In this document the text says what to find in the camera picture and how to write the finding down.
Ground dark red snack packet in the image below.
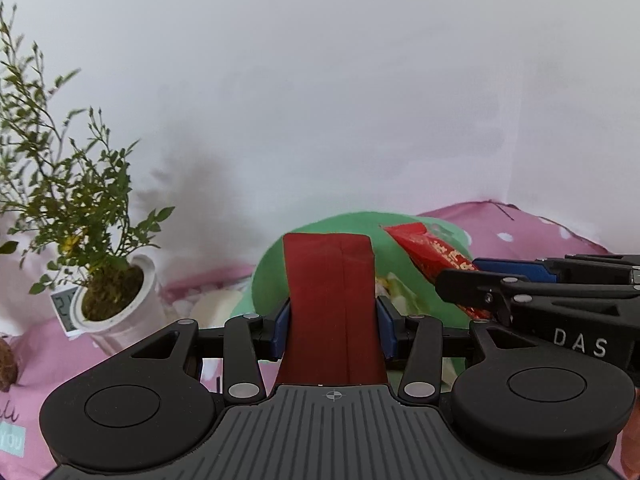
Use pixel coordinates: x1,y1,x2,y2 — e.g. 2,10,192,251
275,232,390,387

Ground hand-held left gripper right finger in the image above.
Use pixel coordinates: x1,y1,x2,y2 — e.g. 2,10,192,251
376,296,551,406

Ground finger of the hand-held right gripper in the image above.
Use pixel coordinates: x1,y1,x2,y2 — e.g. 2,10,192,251
435,268,640,328
472,254,640,286

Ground white digital clock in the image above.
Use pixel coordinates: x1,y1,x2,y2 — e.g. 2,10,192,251
50,287,83,337

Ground green plastic bowl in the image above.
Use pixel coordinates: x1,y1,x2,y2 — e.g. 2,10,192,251
250,211,473,376

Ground pink tablecloth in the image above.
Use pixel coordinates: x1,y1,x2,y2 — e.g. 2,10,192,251
0,201,640,480

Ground plant in white pot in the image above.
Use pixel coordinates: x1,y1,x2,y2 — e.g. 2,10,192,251
0,2,176,358

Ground person's right forearm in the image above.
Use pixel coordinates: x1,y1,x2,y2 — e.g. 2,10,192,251
620,395,640,478

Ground cream long snack packet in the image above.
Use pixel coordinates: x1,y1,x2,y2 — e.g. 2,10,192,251
375,272,416,311

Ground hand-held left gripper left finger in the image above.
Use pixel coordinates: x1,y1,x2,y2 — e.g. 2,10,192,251
120,299,292,405

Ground red gold stick packet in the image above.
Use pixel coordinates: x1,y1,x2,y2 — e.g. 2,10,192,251
381,222,493,321

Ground brown round object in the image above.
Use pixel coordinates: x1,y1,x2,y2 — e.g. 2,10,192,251
0,337,20,393

